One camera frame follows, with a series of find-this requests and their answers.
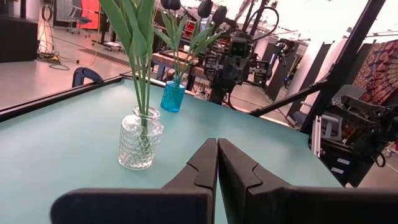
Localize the office chair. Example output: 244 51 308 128
65 0 93 35

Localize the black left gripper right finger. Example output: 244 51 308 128
217 138 398 224

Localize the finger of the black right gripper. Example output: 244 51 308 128
236 58 249 80
222 57 237 80

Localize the black cable loop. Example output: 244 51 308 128
248 6 280 43

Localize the orange paisley tapestry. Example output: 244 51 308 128
353 39 398 106

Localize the red wall panel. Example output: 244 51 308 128
79 0 101 31

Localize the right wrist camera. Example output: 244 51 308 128
229 32 252 60

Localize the black artificial tulip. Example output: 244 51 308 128
169 0 187 82
183 0 215 78
154 0 184 82
186 5 228 78

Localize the orange artificial tulip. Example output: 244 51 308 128
99 0 147 125
136 0 155 125
145 46 154 125
121 0 150 125

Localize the black cabinet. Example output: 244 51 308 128
0 14 39 63

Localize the black rolling stand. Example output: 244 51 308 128
91 30 124 52

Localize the blue clamp handle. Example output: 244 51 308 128
72 67 105 88

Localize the black divider panel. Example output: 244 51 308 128
306 40 335 94

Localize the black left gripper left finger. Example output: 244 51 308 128
50 138 218 224

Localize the blue textured glass vase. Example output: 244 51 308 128
160 76 187 113

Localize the floor cable bundle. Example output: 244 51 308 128
36 4 72 72

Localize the clear dimpled glass vase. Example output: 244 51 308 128
118 105 165 171

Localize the black table edge rail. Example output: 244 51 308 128
0 73 200 124

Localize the aluminium extrusion bar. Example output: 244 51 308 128
312 115 323 158

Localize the black frame post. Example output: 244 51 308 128
300 0 388 134

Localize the wooden workbench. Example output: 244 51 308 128
151 52 218 94

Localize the black frame strut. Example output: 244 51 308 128
248 80 329 118

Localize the black equipment unit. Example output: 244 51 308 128
307 84 398 188

